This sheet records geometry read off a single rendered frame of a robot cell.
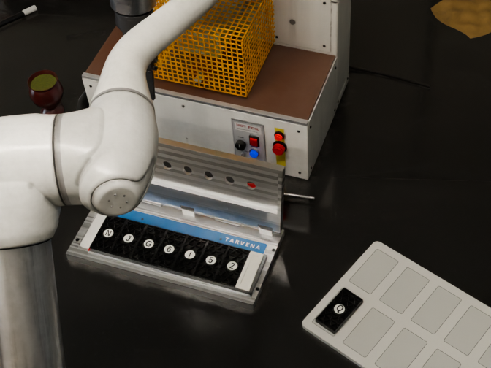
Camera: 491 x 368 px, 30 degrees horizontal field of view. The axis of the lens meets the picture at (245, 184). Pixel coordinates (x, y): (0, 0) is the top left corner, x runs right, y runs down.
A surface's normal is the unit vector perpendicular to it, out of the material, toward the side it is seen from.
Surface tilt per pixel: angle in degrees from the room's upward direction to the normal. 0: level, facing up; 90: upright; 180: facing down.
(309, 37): 90
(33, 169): 52
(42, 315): 61
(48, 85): 0
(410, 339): 0
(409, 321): 0
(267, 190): 79
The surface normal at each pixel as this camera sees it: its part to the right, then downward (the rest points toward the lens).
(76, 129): 0.08, -0.66
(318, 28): -0.34, 0.74
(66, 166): -0.07, 0.18
